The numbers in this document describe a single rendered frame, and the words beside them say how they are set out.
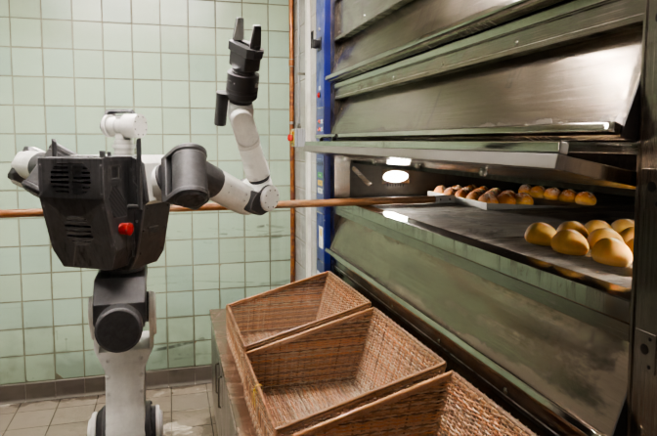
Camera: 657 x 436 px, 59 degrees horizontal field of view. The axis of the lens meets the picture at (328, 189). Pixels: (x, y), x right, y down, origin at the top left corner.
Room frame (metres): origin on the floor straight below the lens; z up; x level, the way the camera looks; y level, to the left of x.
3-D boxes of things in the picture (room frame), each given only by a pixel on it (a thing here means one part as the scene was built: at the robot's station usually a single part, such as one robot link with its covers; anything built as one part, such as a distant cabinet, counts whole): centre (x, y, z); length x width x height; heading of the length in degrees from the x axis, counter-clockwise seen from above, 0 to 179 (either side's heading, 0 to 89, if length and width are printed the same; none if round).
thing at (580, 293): (1.82, -0.29, 1.16); 1.80 x 0.06 x 0.04; 15
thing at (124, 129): (1.63, 0.56, 1.47); 0.10 x 0.07 x 0.09; 72
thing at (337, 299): (2.30, 0.14, 0.72); 0.56 x 0.49 x 0.28; 16
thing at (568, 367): (1.81, -0.27, 1.02); 1.79 x 0.11 x 0.19; 15
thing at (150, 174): (1.57, 0.59, 1.27); 0.34 x 0.30 x 0.36; 72
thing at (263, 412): (1.71, -0.02, 0.72); 0.56 x 0.49 x 0.28; 16
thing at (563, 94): (1.81, -0.27, 1.54); 1.79 x 0.11 x 0.19; 15
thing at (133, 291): (1.54, 0.56, 1.00); 0.28 x 0.13 x 0.18; 16
